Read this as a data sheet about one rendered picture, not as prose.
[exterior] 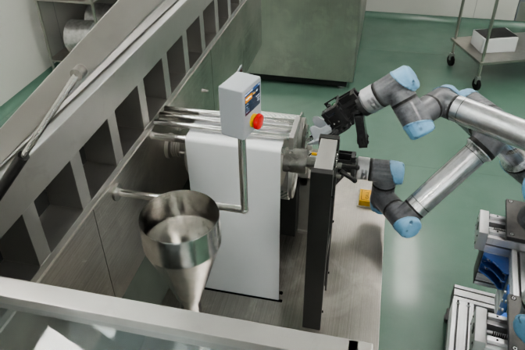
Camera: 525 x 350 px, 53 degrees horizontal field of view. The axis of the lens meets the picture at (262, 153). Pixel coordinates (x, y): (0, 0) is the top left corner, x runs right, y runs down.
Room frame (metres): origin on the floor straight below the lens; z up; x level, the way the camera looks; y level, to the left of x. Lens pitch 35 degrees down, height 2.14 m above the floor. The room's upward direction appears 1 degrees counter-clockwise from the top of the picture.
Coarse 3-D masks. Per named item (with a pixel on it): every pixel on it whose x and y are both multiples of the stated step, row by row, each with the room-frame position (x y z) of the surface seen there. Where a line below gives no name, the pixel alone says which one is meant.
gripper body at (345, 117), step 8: (352, 88) 1.33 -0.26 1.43; (336, 96) 1.36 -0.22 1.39; (344, 96) 1.32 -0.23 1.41; (352, 96) 1.30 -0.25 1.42; (328, 104) 1.36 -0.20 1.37; (336, 104) 1.31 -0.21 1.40; (344, 104) 1.31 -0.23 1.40; (352, 104) 1.30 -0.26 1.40; (360, 104) 1.28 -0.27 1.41; (328, 112) 1.31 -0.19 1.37; (336, 112) 1.29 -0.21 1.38; (344, 112) 1.31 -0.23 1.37; (352, 112) 1.30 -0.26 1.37; (360, 112) 1.30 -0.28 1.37; (368, 112) 1.28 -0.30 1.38; (328, 120) 1.30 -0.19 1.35; (336, 120) 1.30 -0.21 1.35; (344, 120) 1.29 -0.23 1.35; (352, 120) 1.30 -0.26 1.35; (336, 128) 1.29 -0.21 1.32
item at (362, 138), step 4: (356, 116) 1.29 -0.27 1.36; (360, 116) 1.29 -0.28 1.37; (364, 116) 1.32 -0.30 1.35; (356, 120) 1.29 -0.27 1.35; (360, 120) 1.29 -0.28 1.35; (364, 120) 1.30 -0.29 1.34; (356, 124) 1.29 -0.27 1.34; (360, 124) 1.29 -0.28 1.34; (364, 124) 1.29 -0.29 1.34; (356, 128) 1.29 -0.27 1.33; (360, 128) 1.29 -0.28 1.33; (364, 128) 1.29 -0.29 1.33; (356, 132) 1.29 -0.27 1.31; (360, 132) 1.29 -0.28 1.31; (364, 132) 1.28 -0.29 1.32; (360, 136) 1.29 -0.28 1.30; (364, 136) 1.28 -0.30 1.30; (368, 136) 1.31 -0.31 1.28; (360, 140) 1.29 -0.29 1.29; (364, 140) 1.28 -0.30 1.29; (368, 140) 1.30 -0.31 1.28; (360, 144) 1.29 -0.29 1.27; (364, 144) 1.28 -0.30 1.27
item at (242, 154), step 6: (240, 144) 0.83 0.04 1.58; (240, 150) 0.83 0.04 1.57; (240, 156) 0.84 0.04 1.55; (246, 156) 0.84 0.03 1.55; (240, 162) 0.84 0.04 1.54; (246, 162) 0.84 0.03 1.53; (240, 168) 0.84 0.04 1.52; (246, 168) 0.84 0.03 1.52; (240, 174) 0.84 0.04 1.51; (246, 174) 0.84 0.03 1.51; (240, 180) 0.84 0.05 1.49; (246, 180) 0.84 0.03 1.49; (240, 186) 0.84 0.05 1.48; (246, 186) 0.84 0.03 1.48; (240, 192) 0.84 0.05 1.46; (246, 192) 0.84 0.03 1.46; (240, 198) 0.84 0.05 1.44; (246, 198) 0.84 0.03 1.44; (246, 204) 0.84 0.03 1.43
